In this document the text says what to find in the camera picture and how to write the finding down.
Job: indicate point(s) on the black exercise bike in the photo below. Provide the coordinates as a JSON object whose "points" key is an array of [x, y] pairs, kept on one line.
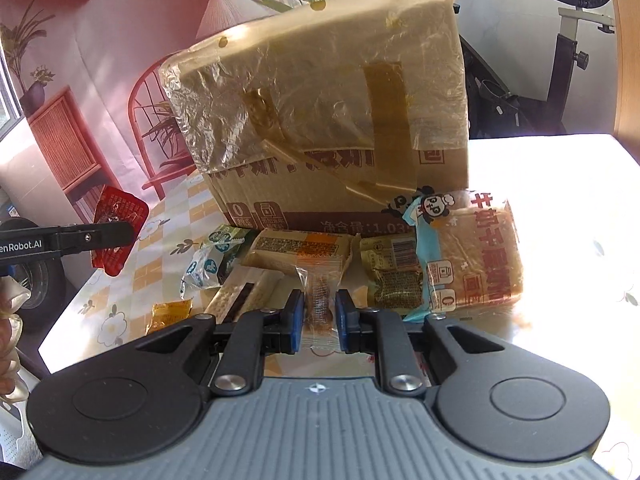
{"points": [[519, 59]]}

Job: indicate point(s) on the person's left hand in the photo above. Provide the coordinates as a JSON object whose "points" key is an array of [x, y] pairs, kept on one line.
{"points": [[13, 296]]}

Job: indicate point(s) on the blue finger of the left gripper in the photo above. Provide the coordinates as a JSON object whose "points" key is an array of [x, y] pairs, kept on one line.
{"points": [[76, 239]]}

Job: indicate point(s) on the small amber jelly packet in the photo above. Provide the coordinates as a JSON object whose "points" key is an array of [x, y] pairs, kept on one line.
{"points": [[167, 314]]}

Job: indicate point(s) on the orange toast bread package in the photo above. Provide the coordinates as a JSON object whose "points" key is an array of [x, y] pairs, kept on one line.
{"points": [[467, 248]]}

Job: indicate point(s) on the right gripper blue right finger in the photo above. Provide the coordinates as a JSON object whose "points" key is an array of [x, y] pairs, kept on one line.
{"points": [[383, 335]]}

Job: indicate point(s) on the red small snack packet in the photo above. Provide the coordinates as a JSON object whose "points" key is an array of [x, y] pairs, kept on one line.
{"points": [[120, 217]]}

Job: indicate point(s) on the beige striped wafer packet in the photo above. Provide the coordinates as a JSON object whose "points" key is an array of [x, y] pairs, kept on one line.
{"points": [[245, 289]]}

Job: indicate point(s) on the plastic lined cardboard box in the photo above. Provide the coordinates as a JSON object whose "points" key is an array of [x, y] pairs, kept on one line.
{"points": [[330, 117]]}

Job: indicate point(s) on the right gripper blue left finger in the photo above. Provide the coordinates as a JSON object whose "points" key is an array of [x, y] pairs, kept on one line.
{"points": [[243, 346]]}

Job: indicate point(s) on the green white small packet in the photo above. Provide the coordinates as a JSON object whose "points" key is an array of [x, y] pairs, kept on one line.
{"points": [[212, 263]]}

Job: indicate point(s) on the tan rectangular snack package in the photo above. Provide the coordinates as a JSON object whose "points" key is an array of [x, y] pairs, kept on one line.
{"points": [[290, 251]]}

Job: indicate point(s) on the gold dark snack packet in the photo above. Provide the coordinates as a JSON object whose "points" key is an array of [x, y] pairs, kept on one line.
{"points": [[393, 272]]}

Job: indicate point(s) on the wooden board panel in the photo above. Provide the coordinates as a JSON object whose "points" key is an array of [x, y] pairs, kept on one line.
{"points": [[626, 125]]}

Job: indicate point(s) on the checkered floral tablecloth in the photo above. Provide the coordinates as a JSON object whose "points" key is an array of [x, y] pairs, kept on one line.
{"points": [[108, 312]]}

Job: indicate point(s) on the clear brown snack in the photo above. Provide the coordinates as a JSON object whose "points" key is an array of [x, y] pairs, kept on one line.
{"points": [[320, 283]]}

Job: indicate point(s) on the printed room backdrop cloth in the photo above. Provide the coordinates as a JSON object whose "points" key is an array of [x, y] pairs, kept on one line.
{"points": [[84, 71]]}

